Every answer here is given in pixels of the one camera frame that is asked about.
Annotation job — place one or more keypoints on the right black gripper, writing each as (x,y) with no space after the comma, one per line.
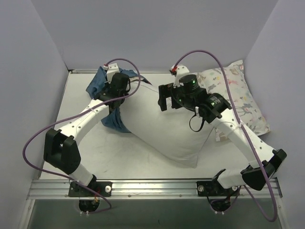
(165,94)

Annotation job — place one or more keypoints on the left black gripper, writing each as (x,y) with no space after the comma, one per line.
(105,96)

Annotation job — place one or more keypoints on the blue letter-print pillowcase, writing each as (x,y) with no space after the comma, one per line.
(113,120)

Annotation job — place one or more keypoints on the white pillow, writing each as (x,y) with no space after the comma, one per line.
(175,133)

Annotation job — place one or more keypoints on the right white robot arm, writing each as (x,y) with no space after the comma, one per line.
(263,160)

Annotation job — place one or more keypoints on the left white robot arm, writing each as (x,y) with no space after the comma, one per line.
(61,146)

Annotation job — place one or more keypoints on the floral deer-print pillow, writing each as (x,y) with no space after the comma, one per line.
(248,111)

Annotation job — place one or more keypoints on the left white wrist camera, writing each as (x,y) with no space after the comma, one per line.
(111,70)

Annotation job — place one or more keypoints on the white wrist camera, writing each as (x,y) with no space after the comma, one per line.
(111,70)
(179,71)

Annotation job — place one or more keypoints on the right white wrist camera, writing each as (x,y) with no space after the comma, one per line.
(179,71)

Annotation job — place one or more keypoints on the rear aluminium rail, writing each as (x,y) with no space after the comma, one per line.
(83,71)

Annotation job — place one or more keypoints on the aluminium rail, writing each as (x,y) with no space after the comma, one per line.
(83,71)
(124,189)

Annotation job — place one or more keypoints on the front aluminium rail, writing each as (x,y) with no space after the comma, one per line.
(124,189)

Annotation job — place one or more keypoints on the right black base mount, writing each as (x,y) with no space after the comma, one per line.
(209,188)

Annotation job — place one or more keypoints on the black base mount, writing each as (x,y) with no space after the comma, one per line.
(102,187)
(209,188)

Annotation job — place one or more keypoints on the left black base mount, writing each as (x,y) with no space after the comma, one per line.
(102,187)

